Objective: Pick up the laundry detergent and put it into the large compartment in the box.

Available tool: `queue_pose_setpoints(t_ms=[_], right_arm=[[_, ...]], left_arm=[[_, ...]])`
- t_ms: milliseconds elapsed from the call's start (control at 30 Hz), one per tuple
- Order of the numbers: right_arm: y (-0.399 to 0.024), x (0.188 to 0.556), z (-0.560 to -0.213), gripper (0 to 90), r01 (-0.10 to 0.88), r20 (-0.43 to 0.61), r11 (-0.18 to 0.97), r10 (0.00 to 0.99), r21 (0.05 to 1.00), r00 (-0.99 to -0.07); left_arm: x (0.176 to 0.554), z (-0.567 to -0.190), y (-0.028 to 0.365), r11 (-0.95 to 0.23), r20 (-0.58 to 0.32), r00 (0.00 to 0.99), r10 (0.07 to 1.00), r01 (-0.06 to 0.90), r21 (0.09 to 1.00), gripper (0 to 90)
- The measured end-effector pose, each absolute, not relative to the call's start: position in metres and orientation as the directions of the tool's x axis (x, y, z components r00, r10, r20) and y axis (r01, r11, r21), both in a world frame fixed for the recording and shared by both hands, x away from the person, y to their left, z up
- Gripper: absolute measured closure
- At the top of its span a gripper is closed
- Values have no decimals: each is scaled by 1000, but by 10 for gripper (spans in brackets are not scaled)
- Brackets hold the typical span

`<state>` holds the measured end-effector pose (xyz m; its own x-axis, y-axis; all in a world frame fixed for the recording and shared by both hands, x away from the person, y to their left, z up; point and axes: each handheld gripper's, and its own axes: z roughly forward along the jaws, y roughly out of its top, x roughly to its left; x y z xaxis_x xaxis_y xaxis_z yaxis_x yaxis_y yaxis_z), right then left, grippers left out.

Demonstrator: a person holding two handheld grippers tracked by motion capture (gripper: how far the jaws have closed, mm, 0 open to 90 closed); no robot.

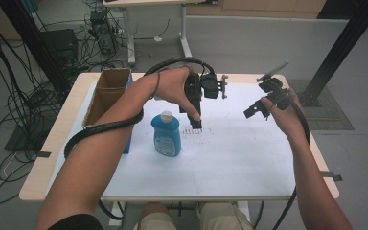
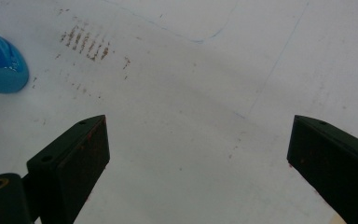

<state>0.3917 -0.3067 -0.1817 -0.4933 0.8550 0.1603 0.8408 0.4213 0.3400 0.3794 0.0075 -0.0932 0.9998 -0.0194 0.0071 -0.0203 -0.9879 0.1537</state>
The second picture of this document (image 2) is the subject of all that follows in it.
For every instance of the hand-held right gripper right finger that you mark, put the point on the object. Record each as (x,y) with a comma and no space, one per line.
(335,161)

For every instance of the blue bottle with white cap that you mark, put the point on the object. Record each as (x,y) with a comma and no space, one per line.
(0,67)

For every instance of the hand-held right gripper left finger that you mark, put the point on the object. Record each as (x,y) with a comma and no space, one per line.
(71,165)

